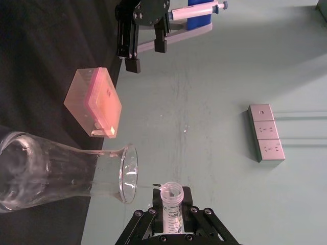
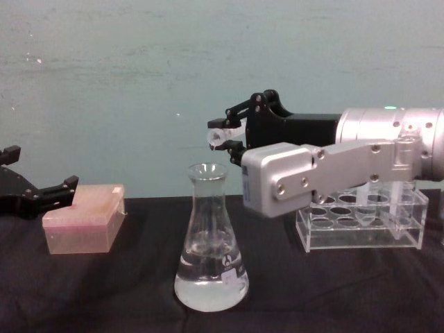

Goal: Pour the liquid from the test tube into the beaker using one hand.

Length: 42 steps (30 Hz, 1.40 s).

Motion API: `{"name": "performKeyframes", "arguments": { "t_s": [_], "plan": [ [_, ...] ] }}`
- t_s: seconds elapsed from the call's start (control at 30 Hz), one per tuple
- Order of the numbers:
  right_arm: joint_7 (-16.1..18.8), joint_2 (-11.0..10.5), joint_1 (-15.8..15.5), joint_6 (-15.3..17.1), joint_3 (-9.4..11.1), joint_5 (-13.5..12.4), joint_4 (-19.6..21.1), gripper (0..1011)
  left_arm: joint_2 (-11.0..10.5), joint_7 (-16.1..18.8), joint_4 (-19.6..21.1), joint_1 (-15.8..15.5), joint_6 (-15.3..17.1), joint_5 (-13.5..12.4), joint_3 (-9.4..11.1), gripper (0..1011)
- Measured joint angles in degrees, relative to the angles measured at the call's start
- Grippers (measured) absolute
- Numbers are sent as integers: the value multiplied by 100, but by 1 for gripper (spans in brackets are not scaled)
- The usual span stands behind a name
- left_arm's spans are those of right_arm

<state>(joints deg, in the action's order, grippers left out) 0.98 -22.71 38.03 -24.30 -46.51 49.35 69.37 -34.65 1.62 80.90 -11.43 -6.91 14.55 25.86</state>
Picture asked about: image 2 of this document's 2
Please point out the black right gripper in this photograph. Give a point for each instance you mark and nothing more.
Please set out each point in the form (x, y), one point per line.
(295, 128)

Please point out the clear acrylic tube rack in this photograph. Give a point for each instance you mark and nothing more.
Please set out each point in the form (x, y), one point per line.
(357, 237)

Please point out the clear glass conical flask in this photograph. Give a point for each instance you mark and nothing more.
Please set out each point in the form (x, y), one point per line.
(208, 249)

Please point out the pink translucent plastic box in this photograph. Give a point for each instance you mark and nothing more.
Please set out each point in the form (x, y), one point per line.
(86, 222)

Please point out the clear plastic test tube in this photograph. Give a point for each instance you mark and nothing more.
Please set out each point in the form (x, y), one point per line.
(219, 136)
(366, 208)
(397, 208)

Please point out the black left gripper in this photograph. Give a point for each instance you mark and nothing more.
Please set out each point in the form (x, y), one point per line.
(17, 194)

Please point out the black table cloth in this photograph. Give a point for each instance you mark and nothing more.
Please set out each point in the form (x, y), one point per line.
(312, 291)

